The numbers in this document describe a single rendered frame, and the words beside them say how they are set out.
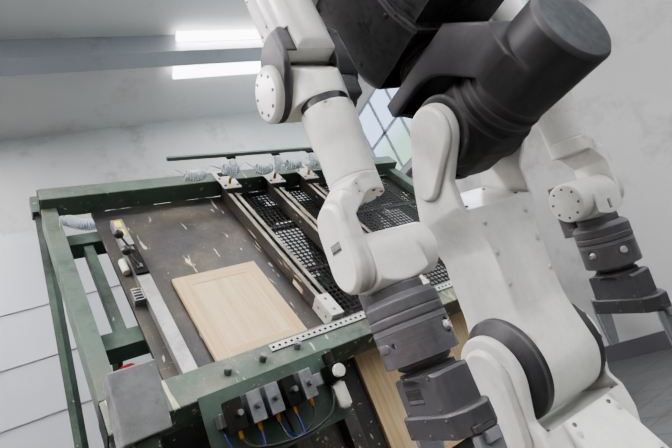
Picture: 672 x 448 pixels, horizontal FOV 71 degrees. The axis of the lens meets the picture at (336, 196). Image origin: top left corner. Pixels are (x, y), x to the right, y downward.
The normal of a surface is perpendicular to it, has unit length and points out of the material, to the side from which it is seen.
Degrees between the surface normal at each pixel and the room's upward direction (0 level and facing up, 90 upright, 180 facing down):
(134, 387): 90
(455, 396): 93
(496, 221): 100
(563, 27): 90
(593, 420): 60
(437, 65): 90
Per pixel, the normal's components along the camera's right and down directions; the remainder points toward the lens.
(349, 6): -0.76, 0.36
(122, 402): 0.47, -0.51
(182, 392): 0.21, -0.86
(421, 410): -0.86, 0.17
